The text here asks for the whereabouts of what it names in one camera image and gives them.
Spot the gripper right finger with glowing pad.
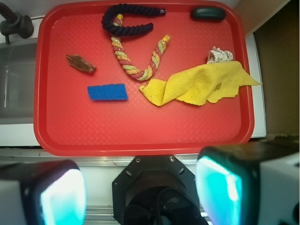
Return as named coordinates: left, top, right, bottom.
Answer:
left=195, top=140, right=300, bottom=225

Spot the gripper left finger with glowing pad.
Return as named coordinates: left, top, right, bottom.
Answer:
left=0, top=160, right=87, bottom=225

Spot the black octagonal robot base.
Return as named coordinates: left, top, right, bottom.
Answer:
left=112, top=156, right=207, bottom=225

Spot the blue sponge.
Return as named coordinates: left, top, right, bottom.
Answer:
left=87, top=83, right=128, bottom=101

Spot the yellow cloth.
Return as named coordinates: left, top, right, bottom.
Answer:
left=139, top=61, right=260, bottom=106

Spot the red plastic tray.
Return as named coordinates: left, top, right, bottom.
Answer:
left=34, top=0, right=254, bottom=157

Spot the crumpled white paper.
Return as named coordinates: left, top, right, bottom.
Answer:
left=206, top=46, right=233, bottom=64

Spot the brown wood piece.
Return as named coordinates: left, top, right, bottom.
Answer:
left=66, top=54, right=97, bottom=74

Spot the stainless steel sink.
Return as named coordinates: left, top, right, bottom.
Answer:
left=0, top=38, right=37, bottom=125

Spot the dark green oval case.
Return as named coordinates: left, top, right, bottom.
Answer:
left=190, top=7, right=226, bottom=21

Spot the multicolour twisted rope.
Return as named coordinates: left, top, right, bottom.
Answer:
left=111, top=14, right=172, bottom=82

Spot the dark navy rope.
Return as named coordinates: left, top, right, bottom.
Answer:
left=101, top=3, right=167, bottom=37

